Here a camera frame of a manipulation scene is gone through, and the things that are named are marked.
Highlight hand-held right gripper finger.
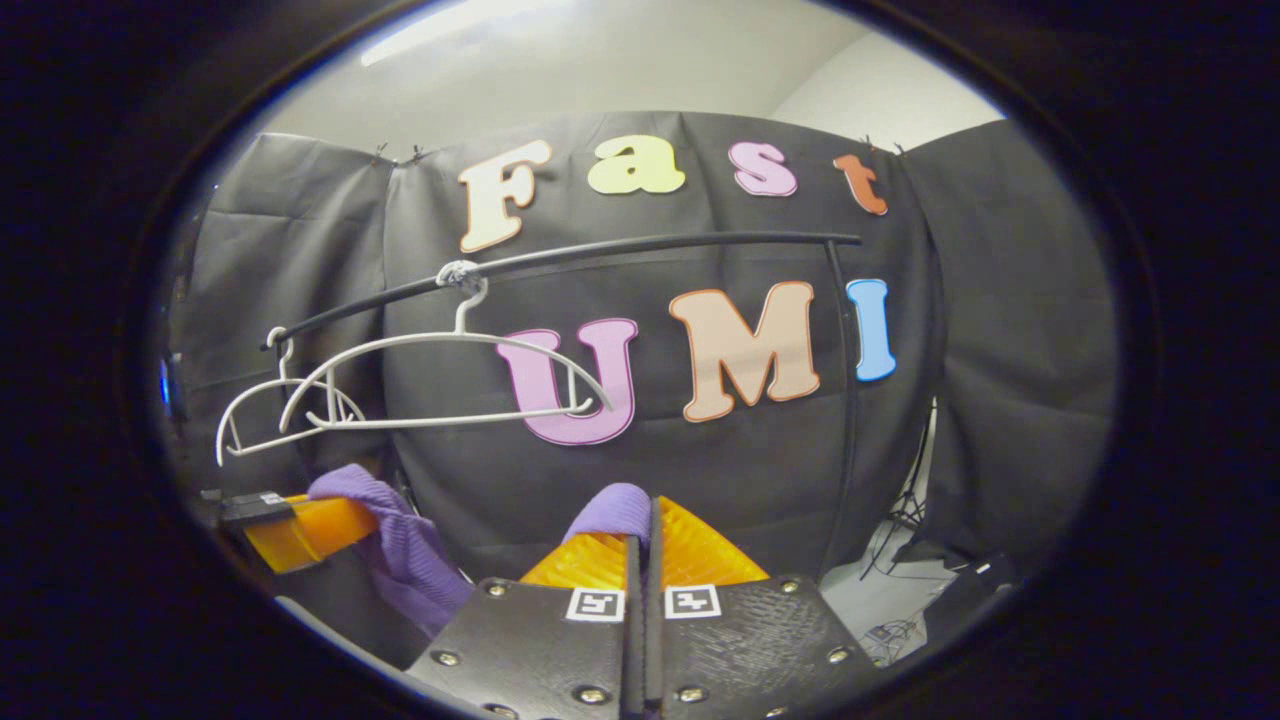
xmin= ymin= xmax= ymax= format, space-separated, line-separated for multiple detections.
xmin=405 ymin=530 xmax=646 ymax=720
xmin=645 ymin=497 xmax=882 ymax=720

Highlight purple shirt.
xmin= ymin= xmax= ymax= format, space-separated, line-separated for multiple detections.
xmin=307 ymin=462 xmax=653 ymax=638

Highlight white plastic clothes hanger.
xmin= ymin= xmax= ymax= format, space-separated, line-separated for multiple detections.
xmin=278 ymin=262 xmax=614 ymax=433
xmin=215 ymin=328 xmax=368 ymax=468

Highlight black clothes rack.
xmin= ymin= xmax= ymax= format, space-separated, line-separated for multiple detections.
xmin=260 ymin=230 xmax=866 ymax=581

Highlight black case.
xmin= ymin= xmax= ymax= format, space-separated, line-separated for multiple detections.
xmin=920 ymin=555 xmax=1021 ymax=646

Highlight black backdrop cloth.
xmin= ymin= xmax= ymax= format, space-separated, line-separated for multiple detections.
xmin=160 ymin=110 xmax=1119 ymax=641

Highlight black floor cables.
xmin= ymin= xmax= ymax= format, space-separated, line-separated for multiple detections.
xmin=860 ymin=615 xmax=926 ymax=666

